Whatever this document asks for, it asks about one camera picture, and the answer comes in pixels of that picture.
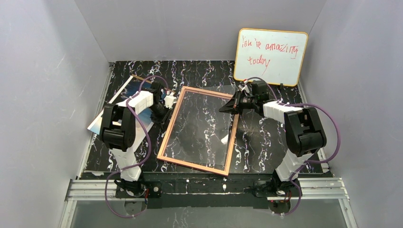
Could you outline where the pink wooden photo frame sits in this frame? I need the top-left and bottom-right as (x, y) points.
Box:
(156, 86), (240, 177)

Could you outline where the clear acrylic sheet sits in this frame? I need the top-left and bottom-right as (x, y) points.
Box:
(162, 85), (241, 169)

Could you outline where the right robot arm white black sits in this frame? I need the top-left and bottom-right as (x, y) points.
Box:
(219, 77), (326, 184)

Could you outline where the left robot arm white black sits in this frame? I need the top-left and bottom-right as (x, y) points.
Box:
(98, 82), (177, 181)

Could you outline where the brown backing board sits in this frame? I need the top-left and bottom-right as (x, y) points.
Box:
(131, 74), (176, 95)

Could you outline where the whiteboard with red writing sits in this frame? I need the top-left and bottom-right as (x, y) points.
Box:
(233, 28), (308, 86)

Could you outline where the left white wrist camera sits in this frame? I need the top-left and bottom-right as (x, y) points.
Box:
(163, 95), (177, 109)

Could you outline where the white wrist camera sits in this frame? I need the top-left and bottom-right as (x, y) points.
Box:
(238, 79), (250, 94)
(163, 95), (177, 109)

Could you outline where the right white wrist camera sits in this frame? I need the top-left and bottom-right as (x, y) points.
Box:
(238, 79), (250, 94)

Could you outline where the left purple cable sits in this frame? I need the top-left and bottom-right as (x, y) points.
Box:
(104, 75), (171, 219)

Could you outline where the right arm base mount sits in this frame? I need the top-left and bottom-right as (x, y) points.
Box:
(251, 180), (302, 201)

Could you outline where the aluminium rail at front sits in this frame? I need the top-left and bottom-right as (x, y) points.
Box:
(66, 178), (350, 201)

